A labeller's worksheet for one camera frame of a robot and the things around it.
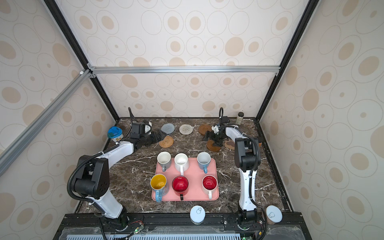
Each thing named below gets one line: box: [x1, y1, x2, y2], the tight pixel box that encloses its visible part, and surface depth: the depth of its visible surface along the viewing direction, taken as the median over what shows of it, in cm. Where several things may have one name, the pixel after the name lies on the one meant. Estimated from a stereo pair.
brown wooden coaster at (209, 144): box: [206, 139, 221, 152], surface depth 105 cm
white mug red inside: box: [201, 174, 218, 200], surface depth 82 cm
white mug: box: [174, 152, 190, 176], surface depth 88 cm
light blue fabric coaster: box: [161, 123, 175, 134], surface depth 118 cm
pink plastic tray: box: [151, 157, 220, 201], surface depth 86 cm
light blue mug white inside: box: [197, 151, 212, 174], surface depth 88 cm
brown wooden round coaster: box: [198, 124, 212, 135], surface depth 115 cm
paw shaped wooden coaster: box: [224, 140, 235, 150], surface depth 105 cm
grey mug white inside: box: [157, 151, 172, 172], surface depth 89 cm
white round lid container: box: [190, 205, 206, 225], surface depth 73 cm
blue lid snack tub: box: [107, 126, 124, 142], surface depth 101 cm
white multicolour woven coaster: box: [179, 124, 194, 135], surface depth 115 cm
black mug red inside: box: [172, 175, 189, 201], surface depth 86 cm
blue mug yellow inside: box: [150, 173, 167, 203], surface depth 79 cm
